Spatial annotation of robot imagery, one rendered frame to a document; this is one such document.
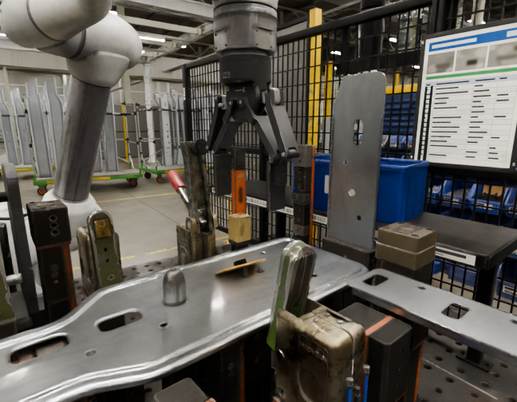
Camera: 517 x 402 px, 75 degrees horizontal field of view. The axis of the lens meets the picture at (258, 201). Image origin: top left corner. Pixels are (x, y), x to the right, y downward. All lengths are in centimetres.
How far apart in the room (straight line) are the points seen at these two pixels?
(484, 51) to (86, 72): 93
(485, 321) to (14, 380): 54
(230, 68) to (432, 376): 77
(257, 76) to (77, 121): 68
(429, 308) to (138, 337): 38
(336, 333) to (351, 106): 47
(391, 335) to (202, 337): 24
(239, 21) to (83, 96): 64
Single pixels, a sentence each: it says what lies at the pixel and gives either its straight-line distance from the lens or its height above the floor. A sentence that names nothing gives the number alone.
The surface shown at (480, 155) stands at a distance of 90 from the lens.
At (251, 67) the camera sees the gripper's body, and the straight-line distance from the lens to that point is 49.
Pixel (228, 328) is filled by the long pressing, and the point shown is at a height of 100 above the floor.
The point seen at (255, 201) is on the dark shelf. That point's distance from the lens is 104.
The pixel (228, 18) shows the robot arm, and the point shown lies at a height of 138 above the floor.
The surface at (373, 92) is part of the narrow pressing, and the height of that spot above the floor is 130.
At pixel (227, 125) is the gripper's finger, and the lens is 54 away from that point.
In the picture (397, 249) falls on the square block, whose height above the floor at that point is 103.
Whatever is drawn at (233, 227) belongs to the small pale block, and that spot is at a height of 104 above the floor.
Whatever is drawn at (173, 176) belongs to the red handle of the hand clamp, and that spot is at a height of 114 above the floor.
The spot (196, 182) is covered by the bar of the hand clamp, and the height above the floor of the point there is 114.
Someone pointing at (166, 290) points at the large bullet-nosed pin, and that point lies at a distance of 49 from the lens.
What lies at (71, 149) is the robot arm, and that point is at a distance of 110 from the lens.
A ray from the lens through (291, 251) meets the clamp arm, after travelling 37.
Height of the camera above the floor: 124
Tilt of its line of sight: 13 degrees down
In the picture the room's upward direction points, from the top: straight up
